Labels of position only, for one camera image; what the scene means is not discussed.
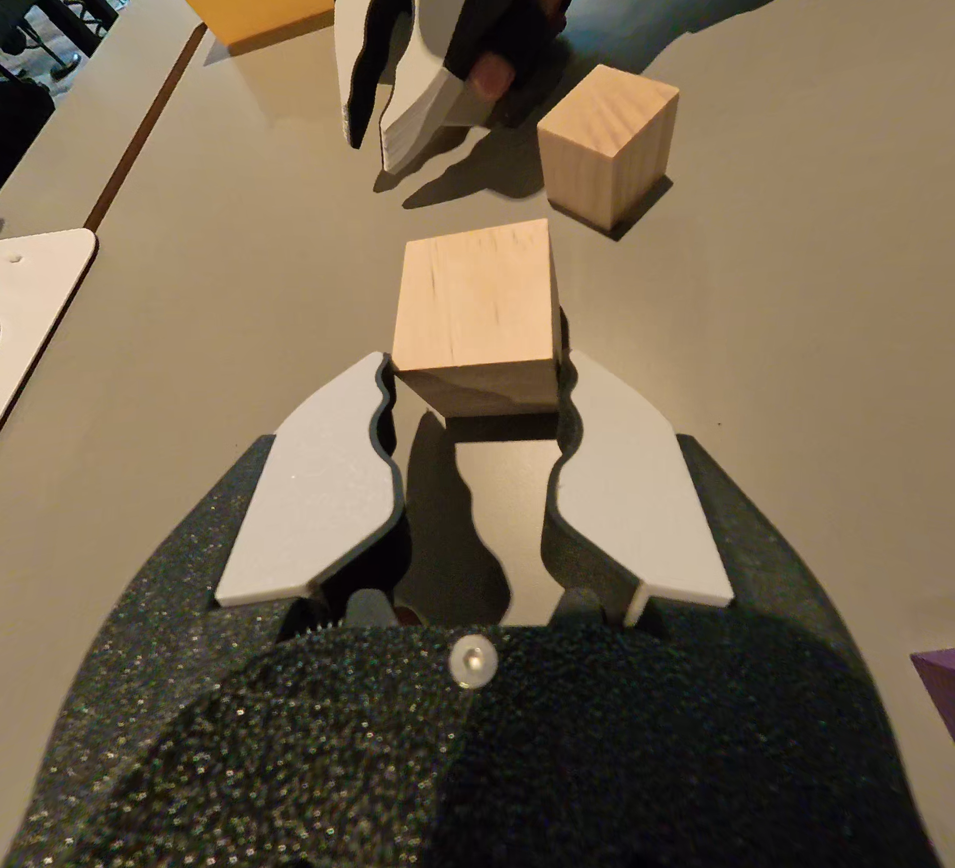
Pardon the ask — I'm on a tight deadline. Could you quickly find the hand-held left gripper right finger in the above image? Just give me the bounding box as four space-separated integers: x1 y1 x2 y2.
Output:
547 349 735 628

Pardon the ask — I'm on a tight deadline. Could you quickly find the white board with hole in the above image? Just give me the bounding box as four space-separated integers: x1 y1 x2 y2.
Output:
0 227 99 429

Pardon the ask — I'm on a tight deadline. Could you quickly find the wooden cube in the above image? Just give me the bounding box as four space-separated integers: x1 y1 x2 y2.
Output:
537 64 681 231
391 218 562 420

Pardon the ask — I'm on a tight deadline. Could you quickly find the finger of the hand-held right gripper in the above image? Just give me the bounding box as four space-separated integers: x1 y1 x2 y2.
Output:
379 0 495 177
332 0 428 151

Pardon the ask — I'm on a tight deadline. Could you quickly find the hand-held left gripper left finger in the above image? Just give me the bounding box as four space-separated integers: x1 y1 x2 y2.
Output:
215 352 410 626

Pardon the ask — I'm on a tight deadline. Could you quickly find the purple block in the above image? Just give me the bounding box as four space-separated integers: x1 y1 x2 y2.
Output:
910 648 955 744

